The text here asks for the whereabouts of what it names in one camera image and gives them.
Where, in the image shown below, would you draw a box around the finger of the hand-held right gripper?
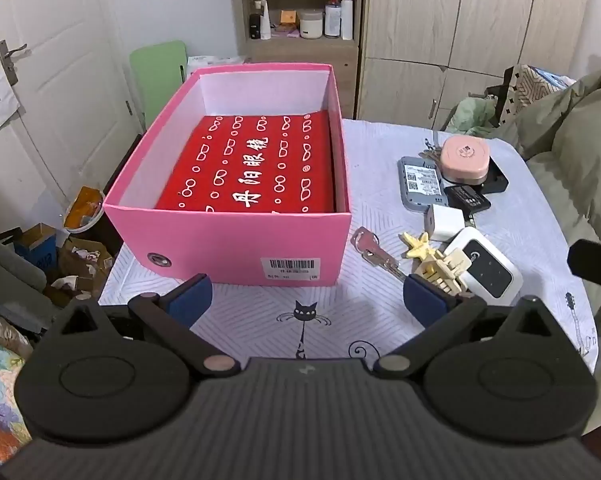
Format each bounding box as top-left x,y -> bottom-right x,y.
567,240 -> 601,291

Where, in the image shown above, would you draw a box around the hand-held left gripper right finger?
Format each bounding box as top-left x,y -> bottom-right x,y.
373,275 -> 556,378

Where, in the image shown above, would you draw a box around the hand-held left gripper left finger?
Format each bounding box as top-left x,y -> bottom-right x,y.
45,274 -> 241,378

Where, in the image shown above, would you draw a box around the beige hair claw clip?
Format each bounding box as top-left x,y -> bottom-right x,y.
414,247 -> 470,297

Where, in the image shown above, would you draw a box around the yellow starfish hair clip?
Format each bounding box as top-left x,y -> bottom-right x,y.
399,231 -> 438,261

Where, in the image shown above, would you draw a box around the pink cardboard box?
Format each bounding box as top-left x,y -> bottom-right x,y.
103,62 -> 352,287

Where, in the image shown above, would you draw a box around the white portable router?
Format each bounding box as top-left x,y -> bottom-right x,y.
444,226 -> 523,306

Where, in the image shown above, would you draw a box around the silver keys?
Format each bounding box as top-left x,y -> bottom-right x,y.
351,226 -> 407,281

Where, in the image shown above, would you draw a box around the white charger plug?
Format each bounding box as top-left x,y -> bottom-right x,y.
427,204 -> 466,242

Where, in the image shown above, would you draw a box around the black battery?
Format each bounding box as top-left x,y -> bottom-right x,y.
444,185 -> 492,213

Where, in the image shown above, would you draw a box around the small key bunch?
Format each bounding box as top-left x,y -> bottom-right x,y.
417,139 -> 443,163

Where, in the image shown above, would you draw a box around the small brown cardboard box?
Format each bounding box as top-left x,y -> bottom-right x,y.
58,237 -> 115,281

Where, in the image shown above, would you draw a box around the grey portable router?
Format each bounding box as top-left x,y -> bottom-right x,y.
398,156 -> 448,211

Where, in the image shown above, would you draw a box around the black square object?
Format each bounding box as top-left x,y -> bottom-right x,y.
480,157 -> 510,195

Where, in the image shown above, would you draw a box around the olive quilt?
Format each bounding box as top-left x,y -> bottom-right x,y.
500,62 -> 601,261

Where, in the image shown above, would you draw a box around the black trash bin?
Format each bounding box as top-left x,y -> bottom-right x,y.
63,186 -> 106,233

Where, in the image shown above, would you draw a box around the red printed cloth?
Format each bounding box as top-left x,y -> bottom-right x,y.
155,114 -> 337,213

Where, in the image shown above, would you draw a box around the pink rounded case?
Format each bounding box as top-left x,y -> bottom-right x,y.
440,135 -> 491,181

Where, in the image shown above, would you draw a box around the blue cardboard box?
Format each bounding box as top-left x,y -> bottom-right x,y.
14,223 -> 58,266

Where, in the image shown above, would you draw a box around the grey cushion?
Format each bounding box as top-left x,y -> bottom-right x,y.
0,230 -> 46,331

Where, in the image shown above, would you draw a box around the patterned bag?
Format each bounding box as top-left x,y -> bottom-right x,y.
495,64 -> 578,128

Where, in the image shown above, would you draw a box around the green clothing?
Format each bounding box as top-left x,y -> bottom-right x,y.
447,95 -> 498,133

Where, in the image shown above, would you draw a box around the floral blanket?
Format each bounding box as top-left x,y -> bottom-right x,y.
0,330 -> 34,456

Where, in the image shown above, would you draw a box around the green folding table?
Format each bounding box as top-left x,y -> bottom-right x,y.
129,40 -> 188,133

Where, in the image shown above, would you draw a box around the tissue pack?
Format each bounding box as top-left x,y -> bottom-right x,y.
186,54 -> 246,81

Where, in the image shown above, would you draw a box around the wooden bookshelf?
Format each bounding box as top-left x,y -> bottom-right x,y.
238,0 -> 366,121

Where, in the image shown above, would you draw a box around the white door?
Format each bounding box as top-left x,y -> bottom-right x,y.
0,0 -> 146,231

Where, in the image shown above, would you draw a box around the wooden wardrobe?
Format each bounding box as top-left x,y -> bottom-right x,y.
355,0 -> 601,133

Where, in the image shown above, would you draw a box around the red cap bottle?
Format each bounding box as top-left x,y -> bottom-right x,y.
324,0 -> 342,38

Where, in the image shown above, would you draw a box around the white jar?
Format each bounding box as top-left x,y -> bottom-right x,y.
299,10 -> 323,40

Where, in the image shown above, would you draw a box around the metal door handle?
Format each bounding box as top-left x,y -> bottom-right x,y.
0,39 -> 28,86

